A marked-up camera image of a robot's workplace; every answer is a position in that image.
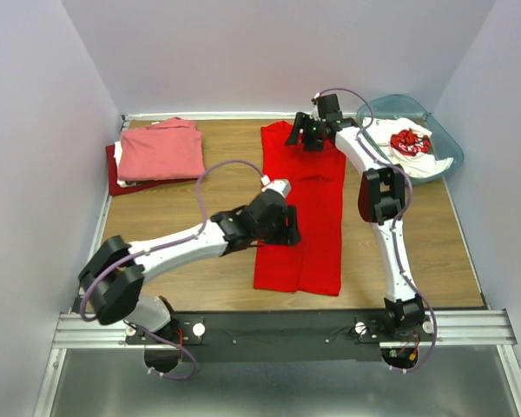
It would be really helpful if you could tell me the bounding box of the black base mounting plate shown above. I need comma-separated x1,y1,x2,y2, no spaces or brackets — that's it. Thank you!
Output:
126,308,434,369

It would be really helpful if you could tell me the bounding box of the folded dark red t-shirt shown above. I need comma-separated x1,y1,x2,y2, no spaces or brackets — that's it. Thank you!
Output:
105,143,196,197

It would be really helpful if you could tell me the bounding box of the aluminium extrusion rail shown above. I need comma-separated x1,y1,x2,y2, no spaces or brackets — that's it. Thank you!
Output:
53,309,518,349

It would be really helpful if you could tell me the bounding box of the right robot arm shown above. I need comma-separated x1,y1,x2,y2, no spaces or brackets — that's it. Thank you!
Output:
286,89,425,341

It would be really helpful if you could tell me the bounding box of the folded white t-shirt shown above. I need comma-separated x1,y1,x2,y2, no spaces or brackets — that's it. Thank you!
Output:
114,141,147,189

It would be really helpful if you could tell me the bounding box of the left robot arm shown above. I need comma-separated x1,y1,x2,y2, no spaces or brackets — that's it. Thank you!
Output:
78,189,300,343

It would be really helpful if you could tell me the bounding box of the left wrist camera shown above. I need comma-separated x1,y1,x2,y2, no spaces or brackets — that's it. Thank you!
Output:
260,175,292,198

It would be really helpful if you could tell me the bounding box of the clear blue plastic bin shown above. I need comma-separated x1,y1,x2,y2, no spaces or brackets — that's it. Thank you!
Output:
357,95,464,184

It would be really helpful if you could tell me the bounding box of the bright red t-shirt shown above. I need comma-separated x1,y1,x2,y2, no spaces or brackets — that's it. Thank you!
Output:
253,121,346,296

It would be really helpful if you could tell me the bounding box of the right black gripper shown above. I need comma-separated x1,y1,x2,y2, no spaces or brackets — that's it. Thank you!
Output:
283,112,324,153

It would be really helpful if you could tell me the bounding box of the folded pink t-shirt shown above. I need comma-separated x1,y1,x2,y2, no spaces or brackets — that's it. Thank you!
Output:
120,117,205,181

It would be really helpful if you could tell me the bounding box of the white printed t-shirt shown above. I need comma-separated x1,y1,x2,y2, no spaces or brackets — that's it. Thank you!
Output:
362,116,454,179

